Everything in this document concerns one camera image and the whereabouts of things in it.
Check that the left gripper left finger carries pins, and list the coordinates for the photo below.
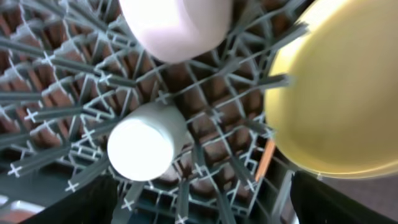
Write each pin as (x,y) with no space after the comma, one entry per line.
(92,204)

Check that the dark brown serving tray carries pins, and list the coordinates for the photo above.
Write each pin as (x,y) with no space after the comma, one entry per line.
(378,194)

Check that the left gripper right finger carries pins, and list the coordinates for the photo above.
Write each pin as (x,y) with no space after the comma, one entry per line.
(317,203)

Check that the white small cup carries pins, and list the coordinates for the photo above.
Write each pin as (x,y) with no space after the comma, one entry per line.
(144,144)

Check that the pink plate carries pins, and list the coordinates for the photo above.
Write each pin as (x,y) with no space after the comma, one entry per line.
(177,30)

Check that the grey dishwasher rack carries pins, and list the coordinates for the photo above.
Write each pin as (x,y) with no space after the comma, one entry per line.
(71,70)

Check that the yellow plate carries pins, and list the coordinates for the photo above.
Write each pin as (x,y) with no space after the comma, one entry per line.
(337,117)

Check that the wooden chopstick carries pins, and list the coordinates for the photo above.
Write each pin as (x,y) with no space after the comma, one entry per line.
(265,161)

